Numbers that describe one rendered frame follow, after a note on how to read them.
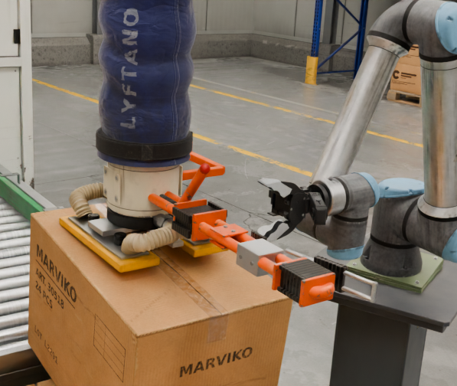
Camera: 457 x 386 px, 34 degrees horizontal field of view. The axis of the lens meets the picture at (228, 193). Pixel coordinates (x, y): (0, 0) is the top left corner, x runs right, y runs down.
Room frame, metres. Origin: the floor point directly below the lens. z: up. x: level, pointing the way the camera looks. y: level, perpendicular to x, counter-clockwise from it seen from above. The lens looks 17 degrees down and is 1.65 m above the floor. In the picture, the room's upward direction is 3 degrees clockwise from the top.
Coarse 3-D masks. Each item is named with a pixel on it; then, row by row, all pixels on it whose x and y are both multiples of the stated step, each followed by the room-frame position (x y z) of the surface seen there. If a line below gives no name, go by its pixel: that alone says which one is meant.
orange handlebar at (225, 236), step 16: (192, 160) 1.99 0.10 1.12; (208, 160) 1.94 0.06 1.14; (192, 176) 1.83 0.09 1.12; (208, 176) 1.86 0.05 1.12; (208, 224) 1.45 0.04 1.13; (224, 224) 1.45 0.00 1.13; (224, 240) 1.38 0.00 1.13; (240, 240) 1.40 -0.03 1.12; (272, 272) 1.25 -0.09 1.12; (320, 288) 1.17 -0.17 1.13
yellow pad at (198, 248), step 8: (184, 240) 1.65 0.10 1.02; (200, 240) 1.65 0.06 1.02; (208, 240) 1.65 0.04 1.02; (184, 248) 1.63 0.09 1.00; (192, 248) 1.61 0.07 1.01; (200, 248) 1.61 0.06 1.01; (208, 248) 1.62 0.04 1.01; (216, 248) 1.63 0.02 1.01; (192, 256) 1.60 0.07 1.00; (200, 256) 1.61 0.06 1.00
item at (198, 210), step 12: (180, 204) 1.51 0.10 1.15; (192, 204) 1.53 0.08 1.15; (204, 204) 1.55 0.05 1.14; (216, 204) 1.53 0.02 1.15; (180, 216) 1.47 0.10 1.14; (192, 216) 1.47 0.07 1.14; (204, 216) 1.46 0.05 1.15; (216, 216) 1.48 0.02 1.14; (180, 228) 1.47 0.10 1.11; (192, 228) 1.45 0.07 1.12; (192, 240) 1.45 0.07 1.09
